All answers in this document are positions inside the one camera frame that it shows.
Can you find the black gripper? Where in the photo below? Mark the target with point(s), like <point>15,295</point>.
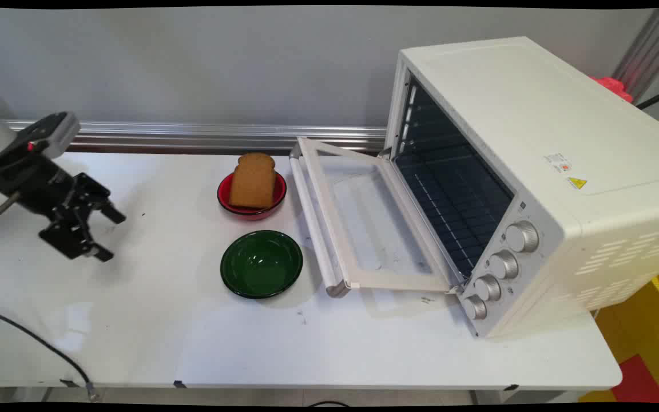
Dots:
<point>31,186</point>

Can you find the white glass oven door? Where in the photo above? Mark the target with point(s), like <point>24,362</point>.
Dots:
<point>313,217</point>

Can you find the red bowl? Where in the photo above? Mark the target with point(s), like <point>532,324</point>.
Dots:
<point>252,212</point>

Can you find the brown toast slice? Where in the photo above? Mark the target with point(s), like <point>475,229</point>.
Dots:
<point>253,182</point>

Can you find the dark green bowl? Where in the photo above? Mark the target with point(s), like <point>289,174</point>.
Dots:
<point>261,264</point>

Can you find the large silver oven knob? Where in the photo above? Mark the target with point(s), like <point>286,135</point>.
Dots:
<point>522,236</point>

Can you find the white toaster oven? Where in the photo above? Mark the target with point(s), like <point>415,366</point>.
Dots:
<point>564,131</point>

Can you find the yellow warning sticker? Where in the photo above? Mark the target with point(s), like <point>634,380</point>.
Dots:
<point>577,183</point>

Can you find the red plastic object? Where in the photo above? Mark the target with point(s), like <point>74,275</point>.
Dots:
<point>612,87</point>

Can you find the yellow floor mat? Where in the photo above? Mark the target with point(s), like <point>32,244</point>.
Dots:
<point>638,326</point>

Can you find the red floor mat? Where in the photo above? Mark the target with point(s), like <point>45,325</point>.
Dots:
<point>638,382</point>

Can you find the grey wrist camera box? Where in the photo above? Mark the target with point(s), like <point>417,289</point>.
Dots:
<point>49,134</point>

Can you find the aluminium wall rail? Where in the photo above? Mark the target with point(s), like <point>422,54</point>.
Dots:
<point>221,135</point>

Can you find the aluminium frame post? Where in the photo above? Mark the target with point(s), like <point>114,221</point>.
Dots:
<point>650,48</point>

